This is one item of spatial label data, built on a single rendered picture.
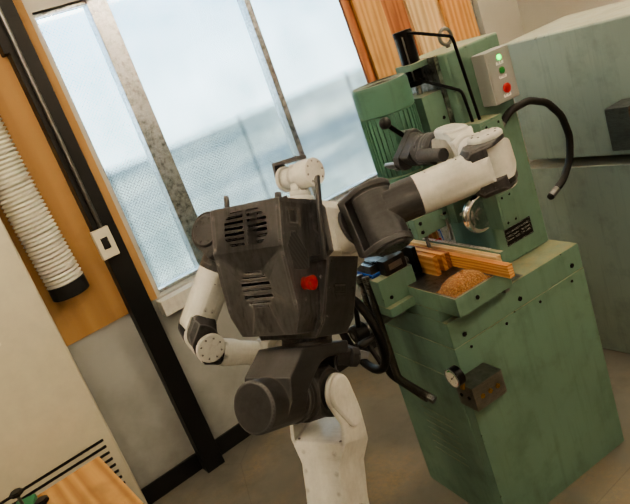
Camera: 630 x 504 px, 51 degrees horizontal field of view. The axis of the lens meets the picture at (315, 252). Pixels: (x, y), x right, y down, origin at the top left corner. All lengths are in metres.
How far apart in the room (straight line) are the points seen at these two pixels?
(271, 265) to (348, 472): 0.53
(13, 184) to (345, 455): 1.70
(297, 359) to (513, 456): 1.10
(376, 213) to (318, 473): 0.62
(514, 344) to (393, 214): 0.92
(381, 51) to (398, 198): 2.27
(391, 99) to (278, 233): 0.77
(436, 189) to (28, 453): 1.92
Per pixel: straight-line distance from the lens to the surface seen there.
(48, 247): 2.76
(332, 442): 1.57
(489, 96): 2.14
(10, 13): 2.93
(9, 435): 2.75
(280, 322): 1.41
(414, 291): 2.06
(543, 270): 2.23
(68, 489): 2.66
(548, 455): 2.46
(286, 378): 1.40
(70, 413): 2.78
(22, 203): 2.74
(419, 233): 2.12
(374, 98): 1.99
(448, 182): 1.42
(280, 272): 1.37
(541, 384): 2.33
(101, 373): 3.09
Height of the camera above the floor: 1.70
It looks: 17 degrees down
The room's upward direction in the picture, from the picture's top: 20 degrees counter-clockwise
